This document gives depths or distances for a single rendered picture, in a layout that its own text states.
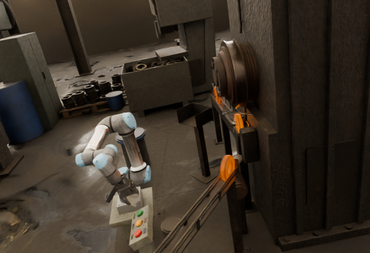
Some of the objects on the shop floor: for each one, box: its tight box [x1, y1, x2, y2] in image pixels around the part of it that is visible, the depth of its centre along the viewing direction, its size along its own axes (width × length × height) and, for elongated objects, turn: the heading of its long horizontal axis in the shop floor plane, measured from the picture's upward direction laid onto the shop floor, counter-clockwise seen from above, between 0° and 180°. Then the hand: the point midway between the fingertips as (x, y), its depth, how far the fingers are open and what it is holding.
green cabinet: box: [0, 32, 63, 131], centre depth 477 cm, size 48×70×150 cm
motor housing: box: [235, 170, 248, 234], centre depth 202 cm, size 13×22×54 cm, turn 27°
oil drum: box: [0, 80, 45, 144], centre depth 452 cm, size 59×59×89 cm
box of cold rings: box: [121, 56, 194, 118], centre depth 480 cm, size 103×83×79 cm
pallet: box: [59, 74, 129, 120], centre depth 545 cm, size 120×81×44 cm
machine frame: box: [224, 0, 370, 252], centre depth 209 cm, size 73×108×176 cm
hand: (133, 205), depth 160 cm, fingers closed
